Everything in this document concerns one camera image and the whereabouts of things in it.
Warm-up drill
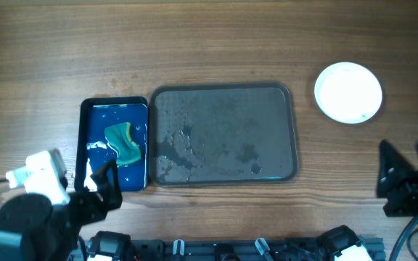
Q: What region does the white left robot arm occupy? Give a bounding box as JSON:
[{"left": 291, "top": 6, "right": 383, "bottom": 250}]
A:
[{"left": 0, "top": 160, "right": 123, "bottom": 261}]

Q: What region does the green yellow sponge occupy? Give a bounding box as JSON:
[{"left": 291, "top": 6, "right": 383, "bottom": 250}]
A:
[{"left": 104, "top": 122, "right": 142, "bottom": 165}]

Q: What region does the white plate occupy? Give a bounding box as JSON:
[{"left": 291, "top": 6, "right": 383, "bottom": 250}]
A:
[{"left": 313, "top": 62, "right": 383, "bottom": 125}]

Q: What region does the blue water tray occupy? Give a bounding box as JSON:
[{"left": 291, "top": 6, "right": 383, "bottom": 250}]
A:
[{"left": 74, "top": 96, "right": 149, "bottom": 192}]

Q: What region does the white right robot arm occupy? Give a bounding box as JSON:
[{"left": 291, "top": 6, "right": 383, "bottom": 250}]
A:
[{"left": 376, "top": 140, "right": 418, "bottom": 260}]

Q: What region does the dark brown serving tray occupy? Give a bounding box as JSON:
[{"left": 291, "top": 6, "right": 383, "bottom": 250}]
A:
[{"left": 148, "top": 81, "right": 300, "bottom": 187}]

